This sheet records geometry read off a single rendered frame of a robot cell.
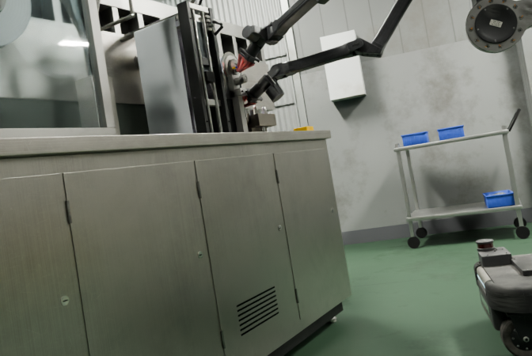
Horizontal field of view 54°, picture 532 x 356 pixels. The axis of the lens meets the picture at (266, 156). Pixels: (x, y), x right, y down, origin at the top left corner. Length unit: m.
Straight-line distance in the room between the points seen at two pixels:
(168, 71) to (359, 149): 2.82
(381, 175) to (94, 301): 3.64
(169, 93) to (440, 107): 3.01
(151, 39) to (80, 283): 1.24
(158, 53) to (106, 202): 0.99
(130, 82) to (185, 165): 0.84
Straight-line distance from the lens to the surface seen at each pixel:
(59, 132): 1.40
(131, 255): 1.46
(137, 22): 2.57
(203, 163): 1.71
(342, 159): 4.74
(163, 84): 2.23
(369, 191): 4.74
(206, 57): 2.14
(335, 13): 4.93
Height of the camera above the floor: 0.73
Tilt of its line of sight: 2 degrees up
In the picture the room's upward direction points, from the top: 9 degrees counter-clockwise
